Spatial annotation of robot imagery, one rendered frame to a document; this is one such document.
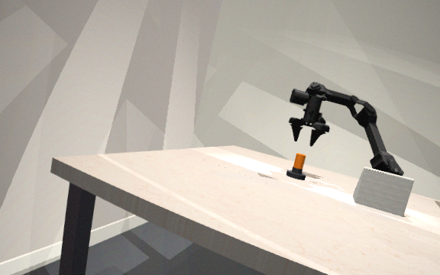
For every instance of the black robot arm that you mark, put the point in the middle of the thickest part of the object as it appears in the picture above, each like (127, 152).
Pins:
(367, 117)

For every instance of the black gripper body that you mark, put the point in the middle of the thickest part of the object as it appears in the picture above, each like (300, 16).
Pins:
(310, 116)

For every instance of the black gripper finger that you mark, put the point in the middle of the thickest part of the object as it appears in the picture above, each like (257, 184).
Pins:
(314, 136)
(296, 130)

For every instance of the orange knob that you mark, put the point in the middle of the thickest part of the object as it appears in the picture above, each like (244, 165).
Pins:
(299, 161)

